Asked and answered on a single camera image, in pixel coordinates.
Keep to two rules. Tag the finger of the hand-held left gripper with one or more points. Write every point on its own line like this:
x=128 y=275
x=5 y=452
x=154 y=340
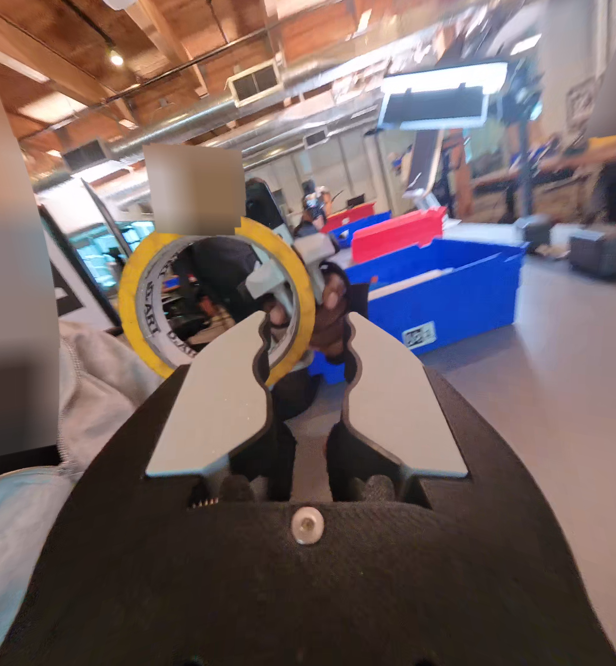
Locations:
x=271 y=281
x=318 y=249

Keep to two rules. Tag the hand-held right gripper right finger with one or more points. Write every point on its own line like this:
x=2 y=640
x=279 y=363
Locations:
x=406 y=416

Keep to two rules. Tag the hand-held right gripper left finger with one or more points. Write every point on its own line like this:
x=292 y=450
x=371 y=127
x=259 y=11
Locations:
x=214 y=411

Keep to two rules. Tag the blue plastic bin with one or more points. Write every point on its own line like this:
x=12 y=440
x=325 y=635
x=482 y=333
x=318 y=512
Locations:
x=469 y=302

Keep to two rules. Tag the yellow tape roll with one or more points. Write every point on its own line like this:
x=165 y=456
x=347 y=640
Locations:
x=131 y=296

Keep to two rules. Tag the background wooden desk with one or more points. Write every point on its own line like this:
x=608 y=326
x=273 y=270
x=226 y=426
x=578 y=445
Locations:
x=557 y=171

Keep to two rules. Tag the person's left hand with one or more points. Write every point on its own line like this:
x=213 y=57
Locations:
x=331 y=322

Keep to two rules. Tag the red plastic bin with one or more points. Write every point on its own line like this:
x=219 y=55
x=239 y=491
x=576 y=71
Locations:
x=347 y=216
x=396 y=234

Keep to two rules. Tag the white ceiling air vent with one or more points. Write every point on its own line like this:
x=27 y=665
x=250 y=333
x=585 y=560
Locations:
x=256 y=80

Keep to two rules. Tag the black board with wooden rim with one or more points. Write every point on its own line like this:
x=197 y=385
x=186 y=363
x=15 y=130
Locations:
x=425 y=161

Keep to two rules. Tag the black overhead pole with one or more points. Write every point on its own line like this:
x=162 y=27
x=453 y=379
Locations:
x=105 y=218

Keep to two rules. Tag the light panel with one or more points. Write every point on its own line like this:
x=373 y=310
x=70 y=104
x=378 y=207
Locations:
x=438 y=99

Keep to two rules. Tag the dark grey power adapter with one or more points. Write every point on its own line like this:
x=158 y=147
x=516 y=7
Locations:
x=604 y=255
x=534 y=234

